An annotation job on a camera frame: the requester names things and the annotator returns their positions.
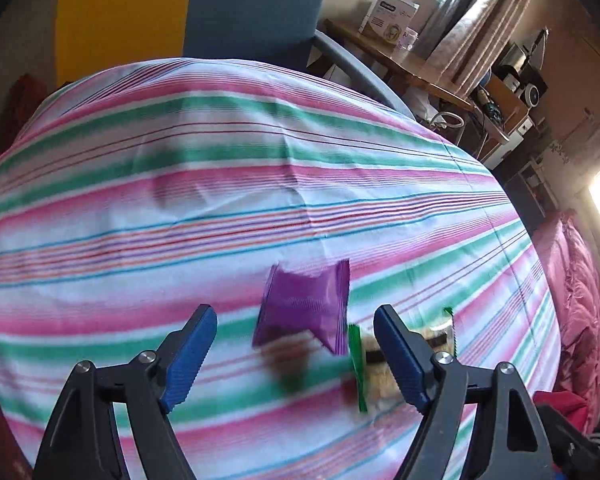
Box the cracker packet green edges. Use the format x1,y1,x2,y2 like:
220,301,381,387
348,308,457,413

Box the pink blanket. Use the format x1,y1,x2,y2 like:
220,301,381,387
532,209,600,434

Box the striped bed sheet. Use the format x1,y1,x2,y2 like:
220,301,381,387
0,58,559,479

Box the dark red pillow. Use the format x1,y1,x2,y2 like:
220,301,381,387
0,74,48,156

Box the wooden side table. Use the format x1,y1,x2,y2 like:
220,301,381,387
324,20,477,113

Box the grey yellow blue headboard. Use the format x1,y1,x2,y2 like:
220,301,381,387
0,0,323,99

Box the white box on table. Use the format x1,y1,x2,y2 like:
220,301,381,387
358,0,419,46

